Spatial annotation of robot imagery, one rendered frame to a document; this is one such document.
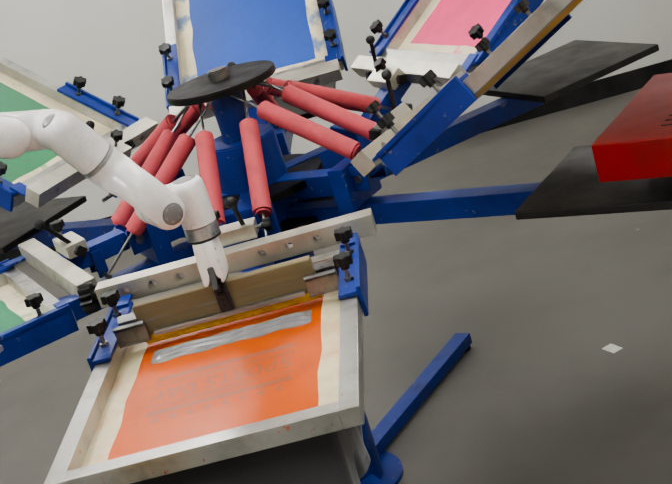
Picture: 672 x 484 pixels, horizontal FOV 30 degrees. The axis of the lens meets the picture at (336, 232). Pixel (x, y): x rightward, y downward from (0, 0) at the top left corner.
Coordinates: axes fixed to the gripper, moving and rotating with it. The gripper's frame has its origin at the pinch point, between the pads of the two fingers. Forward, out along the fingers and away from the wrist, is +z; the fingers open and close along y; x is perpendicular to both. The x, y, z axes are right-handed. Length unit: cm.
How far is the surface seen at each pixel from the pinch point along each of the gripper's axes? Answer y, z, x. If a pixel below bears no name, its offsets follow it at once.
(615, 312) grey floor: -153, 102, 96
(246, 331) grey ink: 8.1, 5.4, 3.6
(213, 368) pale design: 21.1, 6.0, -2.7
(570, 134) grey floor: -366, 102, 116
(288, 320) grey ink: 7.8, 5.5, 12.9
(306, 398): 45.2, 6.0, 18.0
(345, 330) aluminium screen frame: 27.5, 2.6, 26.5
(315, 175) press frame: -72, 0, 19
